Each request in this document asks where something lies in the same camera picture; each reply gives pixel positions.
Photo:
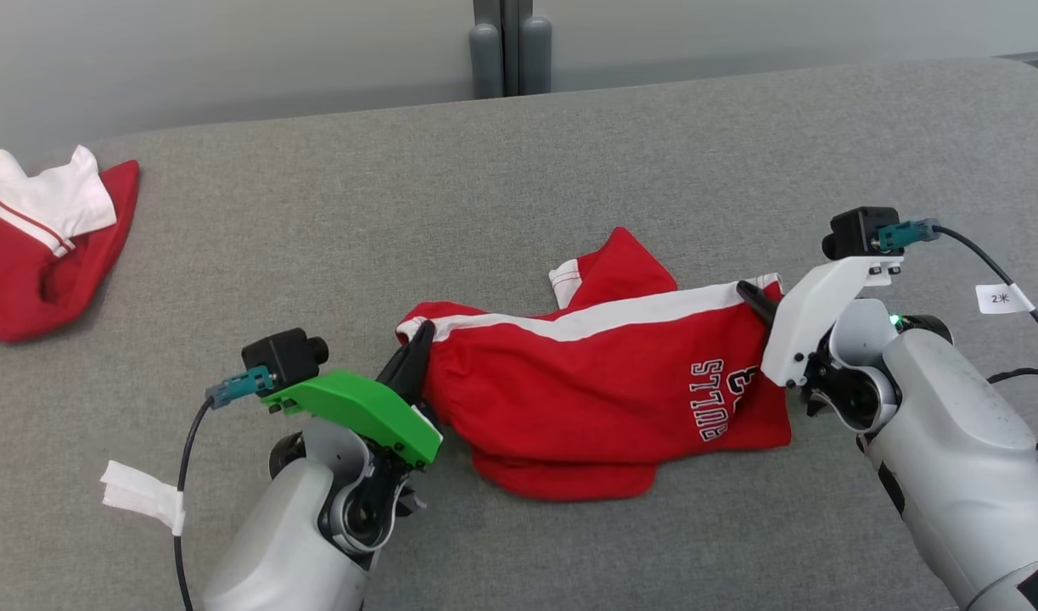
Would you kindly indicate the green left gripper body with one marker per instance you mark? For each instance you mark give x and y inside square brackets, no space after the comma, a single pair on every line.
[357,407]

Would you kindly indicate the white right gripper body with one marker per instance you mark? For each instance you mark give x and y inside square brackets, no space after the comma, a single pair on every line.
[811,314]

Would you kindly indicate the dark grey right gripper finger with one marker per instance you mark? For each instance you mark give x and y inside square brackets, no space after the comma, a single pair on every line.
[760,305]

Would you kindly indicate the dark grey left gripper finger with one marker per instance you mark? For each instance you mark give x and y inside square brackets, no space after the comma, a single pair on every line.
[420,361]
[397,372]

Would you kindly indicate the red Bulls shorts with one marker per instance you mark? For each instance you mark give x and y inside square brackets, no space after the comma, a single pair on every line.
[586,382]

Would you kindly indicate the red jersey with white sleeves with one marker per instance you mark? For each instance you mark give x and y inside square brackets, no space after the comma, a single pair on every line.
[26,271]

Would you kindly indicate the white tape flag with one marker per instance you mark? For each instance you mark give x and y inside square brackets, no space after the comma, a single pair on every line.
[141,496]

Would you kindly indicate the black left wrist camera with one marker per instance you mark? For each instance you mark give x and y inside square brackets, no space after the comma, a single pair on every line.
[283,356]

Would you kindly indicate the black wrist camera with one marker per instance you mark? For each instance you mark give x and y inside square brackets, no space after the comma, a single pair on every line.
[854,231]
[283,356]

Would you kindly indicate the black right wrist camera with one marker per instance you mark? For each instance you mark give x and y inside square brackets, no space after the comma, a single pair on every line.
[854,231]

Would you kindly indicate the grey partition post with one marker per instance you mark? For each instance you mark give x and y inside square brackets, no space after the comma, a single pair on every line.
[510,42]

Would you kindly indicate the grey partition base rail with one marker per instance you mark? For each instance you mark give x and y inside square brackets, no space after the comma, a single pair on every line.
[1036,58]

